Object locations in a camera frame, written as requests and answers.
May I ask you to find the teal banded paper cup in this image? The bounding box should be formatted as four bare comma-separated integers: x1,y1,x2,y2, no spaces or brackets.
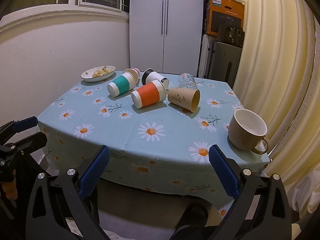
107,72,136,98

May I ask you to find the brown kraft paper cup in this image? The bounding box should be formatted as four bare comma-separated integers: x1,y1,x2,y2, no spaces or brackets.
168,88,200,113

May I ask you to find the clear glass cup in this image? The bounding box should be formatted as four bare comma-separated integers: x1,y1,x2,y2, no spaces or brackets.
178,73,198,90

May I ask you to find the pink banded paper cup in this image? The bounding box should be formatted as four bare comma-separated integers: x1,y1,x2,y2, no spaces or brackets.
123,68,140,83

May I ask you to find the orange banded paper cup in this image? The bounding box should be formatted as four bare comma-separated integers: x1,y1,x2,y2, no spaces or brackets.
131,80,167,109

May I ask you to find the black banded paper cup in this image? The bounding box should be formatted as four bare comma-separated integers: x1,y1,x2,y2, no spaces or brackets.
142,68,169,89

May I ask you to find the beige ceramic mug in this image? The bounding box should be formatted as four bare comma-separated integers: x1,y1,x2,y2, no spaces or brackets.
228,108,270,155

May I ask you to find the blue daisy tablecloth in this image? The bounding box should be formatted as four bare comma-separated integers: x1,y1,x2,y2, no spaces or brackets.
38,78,269,215

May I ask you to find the white plate with snacks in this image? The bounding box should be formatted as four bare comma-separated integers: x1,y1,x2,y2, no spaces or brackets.
80,66,116,82

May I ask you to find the cream curtain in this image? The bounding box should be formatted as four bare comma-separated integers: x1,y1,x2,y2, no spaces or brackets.
234,0,319,217

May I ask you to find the dark grey suitcase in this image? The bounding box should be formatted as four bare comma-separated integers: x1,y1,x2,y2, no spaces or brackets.
204,41,242,88

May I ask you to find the dark handbag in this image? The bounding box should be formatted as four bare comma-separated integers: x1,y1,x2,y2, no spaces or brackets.
216,24,245,48

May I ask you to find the orange Philips cardboard box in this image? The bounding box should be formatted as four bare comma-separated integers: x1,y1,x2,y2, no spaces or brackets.
203,0,245,36

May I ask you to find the white wardrobe cabinet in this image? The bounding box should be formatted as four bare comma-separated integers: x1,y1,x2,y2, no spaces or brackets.
129,0,203,76

